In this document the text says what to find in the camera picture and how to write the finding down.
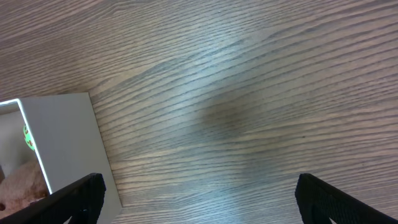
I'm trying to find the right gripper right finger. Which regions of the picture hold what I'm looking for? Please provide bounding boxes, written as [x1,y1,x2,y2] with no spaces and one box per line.
[295,173,397,224]

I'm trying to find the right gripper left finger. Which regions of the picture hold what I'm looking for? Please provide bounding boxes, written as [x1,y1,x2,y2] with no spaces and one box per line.
[1,173,106,224]

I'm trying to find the brown plush capybara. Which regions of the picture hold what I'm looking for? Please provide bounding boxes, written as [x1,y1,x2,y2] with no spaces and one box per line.
[1,161,49,218]

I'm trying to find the green number ball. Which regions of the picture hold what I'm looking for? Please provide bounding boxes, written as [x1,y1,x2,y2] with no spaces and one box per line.
[23,124,35,151]

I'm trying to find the white cardboard box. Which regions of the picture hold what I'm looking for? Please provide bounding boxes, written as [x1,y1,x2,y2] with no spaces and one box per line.
[1,93,122,223]

